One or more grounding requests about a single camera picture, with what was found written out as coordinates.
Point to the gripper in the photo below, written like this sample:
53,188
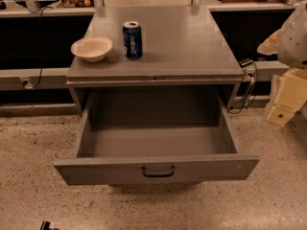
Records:
295,43

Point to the black power adapter with cables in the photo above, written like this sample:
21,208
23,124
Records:
250,77

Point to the black drawer handle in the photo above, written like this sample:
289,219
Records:
158,172

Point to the blue pepsi soda can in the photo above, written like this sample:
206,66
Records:
132,34

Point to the grey metal cabinet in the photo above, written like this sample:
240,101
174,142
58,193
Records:
181,44

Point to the small black floor object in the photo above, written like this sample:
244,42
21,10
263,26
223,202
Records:
45,225

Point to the white paper bowl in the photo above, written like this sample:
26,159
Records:
92,49

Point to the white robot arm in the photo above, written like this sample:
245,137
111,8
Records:
289,43

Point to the grey top drawer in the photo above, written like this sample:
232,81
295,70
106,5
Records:
124,129

